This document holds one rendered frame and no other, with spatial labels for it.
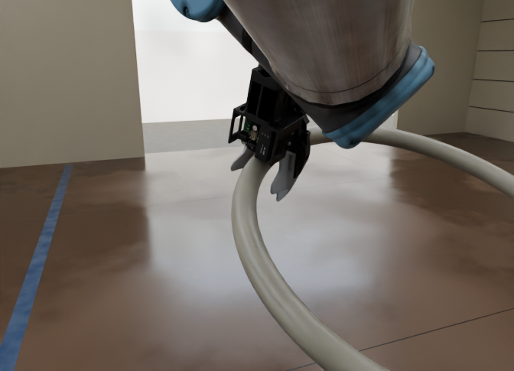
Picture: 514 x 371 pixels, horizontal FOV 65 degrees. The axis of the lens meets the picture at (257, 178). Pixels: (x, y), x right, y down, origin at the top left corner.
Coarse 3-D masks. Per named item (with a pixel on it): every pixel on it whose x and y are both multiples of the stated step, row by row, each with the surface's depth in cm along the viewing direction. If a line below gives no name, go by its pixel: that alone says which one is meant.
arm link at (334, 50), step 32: (224, 0) 15; (256, 0) 13; (288, 0) 12; (320, 0) 13; (352, 0) 13; (384, 0) 14; (256, 32) 17; (288, 32) 15; (320, 32) 15; (352, 32) 15; (384, 32) 17; (288, 64) 19; (320, 64) 18; (352, 64) 19; (384, 64) 22; (416, 64) 26; (320, 96) 24; (352, 96) 24; (384, 96) 26; (320, 128) 32; (352, 128) 28
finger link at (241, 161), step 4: (244, 148) 58; (244, 152) 58; (248, 152) 59; (252, 152) 60; (240, 156) 58; (244, 156) 59; (248, 156) 60; (236, 160) 58; (240, 160) 59; (244, 160) 60; (248, 160) 61; (232, 164) 58; (236, 164) 59; (240, 164) 60; (244, 164) 61; (232, 168) 58; (236, 168) 60; (240, 168) 61
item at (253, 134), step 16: (256, 80) 47; (272, 80) 46; (256, 96) 50; (272, 96) 49; (288, 96) 51; (240, 112) 50; (256, 112) 49; (272, 112) 50; (288, 112) 52; (304, 112) 54; (240, 128) 54; (256, 128) 51; (272, 128) 49; (288, 128) 50; (304, 128) 55; (256, 144) 53; (272, 144) 51; (288, 144) 54; (272, 160) 51
